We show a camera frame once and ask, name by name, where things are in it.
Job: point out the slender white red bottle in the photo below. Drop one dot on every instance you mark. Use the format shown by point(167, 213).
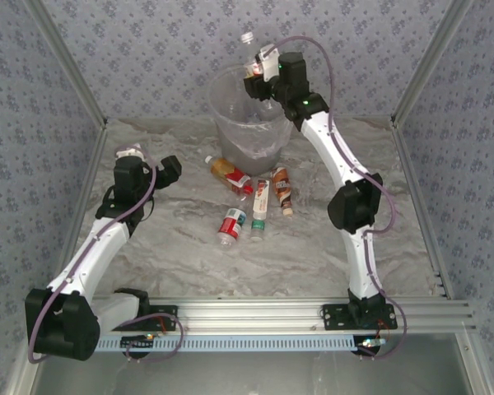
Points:
point(261, 199)

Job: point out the clear bottle red white label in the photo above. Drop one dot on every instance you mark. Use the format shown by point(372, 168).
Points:
point(247, 38)

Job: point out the orange juice bottle red label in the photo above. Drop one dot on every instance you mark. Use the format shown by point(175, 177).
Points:
point(226, 170)

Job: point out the brown chocolate drink bottle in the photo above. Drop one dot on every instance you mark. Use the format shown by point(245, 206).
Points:
point(281, 183)

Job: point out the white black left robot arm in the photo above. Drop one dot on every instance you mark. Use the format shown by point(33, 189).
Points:
point(103, 243)

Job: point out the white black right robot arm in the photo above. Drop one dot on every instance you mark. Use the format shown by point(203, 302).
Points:
point(333, 148)

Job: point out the small circuit board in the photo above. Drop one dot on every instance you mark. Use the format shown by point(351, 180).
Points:
point(368, 343)
point(138, 341)

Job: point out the clear plastic bin with liner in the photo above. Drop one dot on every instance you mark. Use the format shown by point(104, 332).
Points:
point(247, 156)

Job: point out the aluminium side rail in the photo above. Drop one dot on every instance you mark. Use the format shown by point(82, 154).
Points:
point(413, 185)

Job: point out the aluminium frame post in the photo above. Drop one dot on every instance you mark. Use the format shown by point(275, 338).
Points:
point(66, 61)
point(432, 61)

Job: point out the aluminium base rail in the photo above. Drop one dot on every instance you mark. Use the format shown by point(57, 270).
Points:
point(251, 314)

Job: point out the clear bottle large red label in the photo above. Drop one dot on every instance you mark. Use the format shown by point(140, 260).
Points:
point(230, 226)

